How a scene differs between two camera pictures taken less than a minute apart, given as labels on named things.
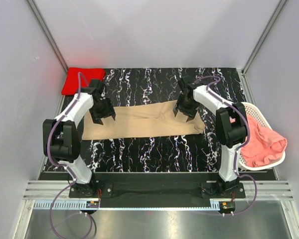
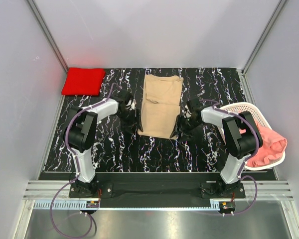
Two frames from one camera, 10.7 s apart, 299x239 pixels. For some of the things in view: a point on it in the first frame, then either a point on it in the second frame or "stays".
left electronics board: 92,204 stays
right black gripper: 191,113 → 188,134
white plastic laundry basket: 251,112 stays
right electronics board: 226,205 stays
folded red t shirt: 71,85 stays
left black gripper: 108,111 → 135,121
